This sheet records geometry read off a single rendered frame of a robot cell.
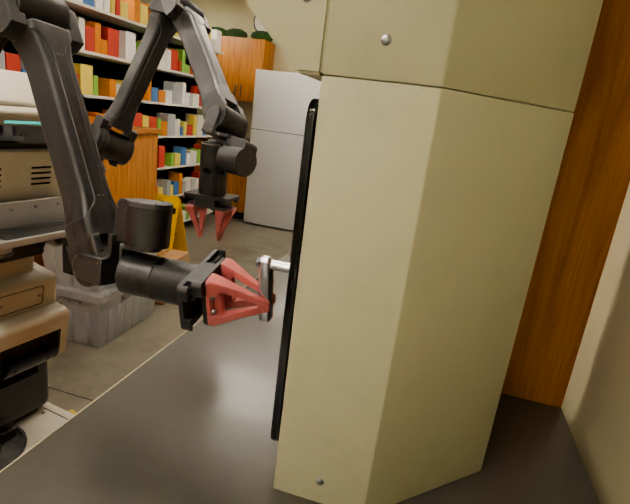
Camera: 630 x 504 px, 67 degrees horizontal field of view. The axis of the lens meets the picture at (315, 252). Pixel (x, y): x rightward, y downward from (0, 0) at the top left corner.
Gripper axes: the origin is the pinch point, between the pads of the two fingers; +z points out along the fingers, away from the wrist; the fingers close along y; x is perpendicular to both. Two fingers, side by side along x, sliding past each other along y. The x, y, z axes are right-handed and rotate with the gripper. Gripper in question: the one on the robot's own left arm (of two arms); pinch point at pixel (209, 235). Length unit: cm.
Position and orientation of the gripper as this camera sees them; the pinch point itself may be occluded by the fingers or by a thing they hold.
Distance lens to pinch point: 105.9
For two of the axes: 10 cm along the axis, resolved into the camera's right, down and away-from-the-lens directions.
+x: 2.6, -2.3, 9.4
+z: -1.2, 9.6, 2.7
